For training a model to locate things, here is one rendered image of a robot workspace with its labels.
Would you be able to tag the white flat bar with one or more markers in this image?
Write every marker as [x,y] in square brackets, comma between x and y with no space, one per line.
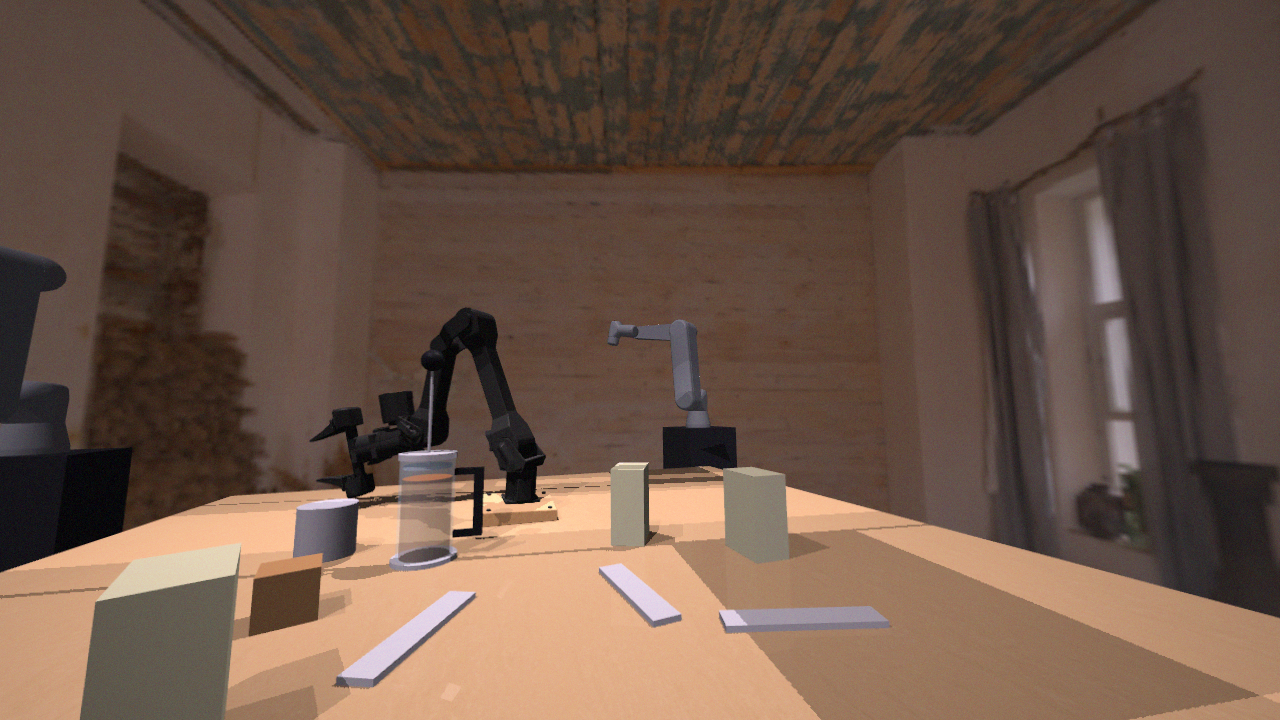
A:
[382,660]
[802,619]
[648,603]

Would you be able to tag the french press coffee maker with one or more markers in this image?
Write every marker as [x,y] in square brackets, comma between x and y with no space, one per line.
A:
[426,499]

